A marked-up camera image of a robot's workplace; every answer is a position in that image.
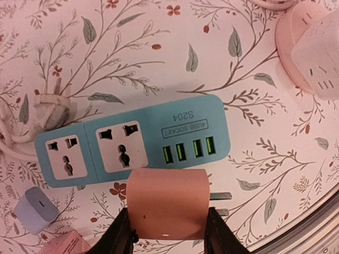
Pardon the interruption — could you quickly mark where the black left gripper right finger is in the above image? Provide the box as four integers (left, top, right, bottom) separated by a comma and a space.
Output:
204, 207, 250, 254

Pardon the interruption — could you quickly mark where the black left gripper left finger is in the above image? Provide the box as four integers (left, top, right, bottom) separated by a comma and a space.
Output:
90, 207, 139, 254

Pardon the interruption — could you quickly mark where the orange usb charger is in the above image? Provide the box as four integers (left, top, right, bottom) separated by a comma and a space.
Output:
126, 168, 233, 242

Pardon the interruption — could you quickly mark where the pink round power socket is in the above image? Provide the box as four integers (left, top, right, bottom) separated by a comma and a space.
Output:
275, 1, 338, 100

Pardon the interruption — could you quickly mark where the pink cube socket adapter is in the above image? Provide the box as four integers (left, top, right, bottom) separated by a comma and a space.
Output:
38, 230, 91, 254

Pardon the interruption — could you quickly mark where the light blue usb charger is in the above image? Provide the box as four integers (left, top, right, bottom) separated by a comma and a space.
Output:
14, 186, 59, 235

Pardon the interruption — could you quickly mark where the teal power strip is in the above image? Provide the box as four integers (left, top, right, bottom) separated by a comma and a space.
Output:
35, 95, 230, 188

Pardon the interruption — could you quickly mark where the floral patterned table mat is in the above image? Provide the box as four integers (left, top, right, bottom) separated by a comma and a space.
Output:
1, 1, 338, 249

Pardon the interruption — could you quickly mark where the aluminium front rail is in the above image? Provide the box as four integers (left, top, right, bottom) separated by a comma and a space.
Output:
252, 193, 338, 253

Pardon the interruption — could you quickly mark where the white coiled strip cable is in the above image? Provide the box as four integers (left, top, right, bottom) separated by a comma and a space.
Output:
0, 78, 71, 161

